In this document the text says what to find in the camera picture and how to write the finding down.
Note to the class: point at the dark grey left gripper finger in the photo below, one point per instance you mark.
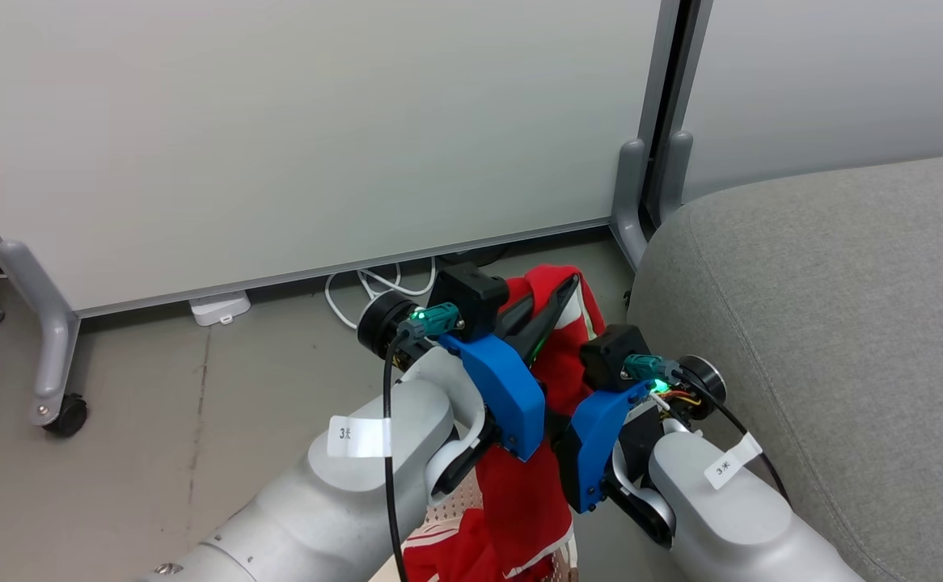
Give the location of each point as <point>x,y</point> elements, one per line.
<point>518,314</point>
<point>551,317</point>

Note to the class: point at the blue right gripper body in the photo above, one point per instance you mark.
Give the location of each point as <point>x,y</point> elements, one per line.
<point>597,444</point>

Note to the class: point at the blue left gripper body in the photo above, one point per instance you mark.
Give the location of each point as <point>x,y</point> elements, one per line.
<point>504,388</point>

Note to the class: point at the red white-striped jersey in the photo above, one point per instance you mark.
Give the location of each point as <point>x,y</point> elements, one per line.
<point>520,501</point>

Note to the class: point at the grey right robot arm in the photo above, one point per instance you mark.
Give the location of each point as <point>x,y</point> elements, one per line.
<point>722,525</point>

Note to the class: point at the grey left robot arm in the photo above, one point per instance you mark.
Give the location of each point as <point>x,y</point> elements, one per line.
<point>318,509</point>

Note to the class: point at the grey fabric sofa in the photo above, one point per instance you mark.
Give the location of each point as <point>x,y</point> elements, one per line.
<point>843,323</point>

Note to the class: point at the white power adapter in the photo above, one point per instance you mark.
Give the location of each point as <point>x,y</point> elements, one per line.
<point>219,308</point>

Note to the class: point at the wide white partition panel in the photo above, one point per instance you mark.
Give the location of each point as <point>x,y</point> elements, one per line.
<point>277,137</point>

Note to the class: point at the white partition panel behind sofa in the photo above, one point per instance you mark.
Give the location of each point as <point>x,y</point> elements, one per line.
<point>843,81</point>

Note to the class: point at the black caster wheel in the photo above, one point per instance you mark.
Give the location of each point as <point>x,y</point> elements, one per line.
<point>67,416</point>

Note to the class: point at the grey partition leg with caster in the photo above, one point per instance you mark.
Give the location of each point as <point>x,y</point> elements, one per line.
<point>47,323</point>

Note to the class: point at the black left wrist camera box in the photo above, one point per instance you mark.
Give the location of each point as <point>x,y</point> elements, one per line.
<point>471,293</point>

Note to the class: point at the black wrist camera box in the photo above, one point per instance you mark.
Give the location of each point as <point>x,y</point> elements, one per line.
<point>611,356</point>
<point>471,293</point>

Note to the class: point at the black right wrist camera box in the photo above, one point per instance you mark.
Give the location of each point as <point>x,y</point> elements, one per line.
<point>611,356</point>

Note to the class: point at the grey partition post with feet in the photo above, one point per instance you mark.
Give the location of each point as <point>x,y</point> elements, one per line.
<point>629,186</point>

